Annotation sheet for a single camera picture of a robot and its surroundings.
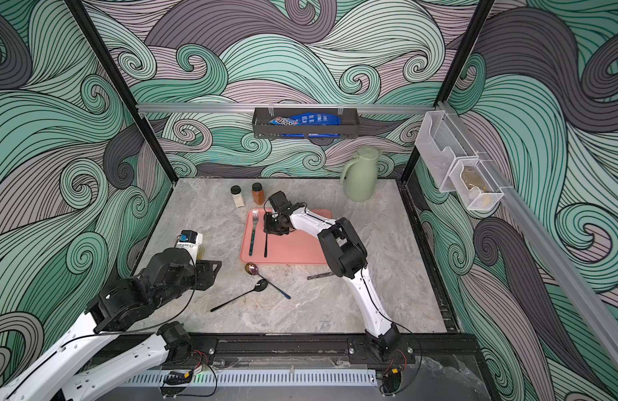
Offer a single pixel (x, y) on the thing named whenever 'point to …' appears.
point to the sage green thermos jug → (361, 173)
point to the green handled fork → (255, 220)
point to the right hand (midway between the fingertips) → (270, 229)
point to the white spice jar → (235, 190)
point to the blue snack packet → (307, 119)
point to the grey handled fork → (320, 275)
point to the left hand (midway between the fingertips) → (217, 261)
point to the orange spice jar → (258, 194)
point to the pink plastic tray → (292, 248)
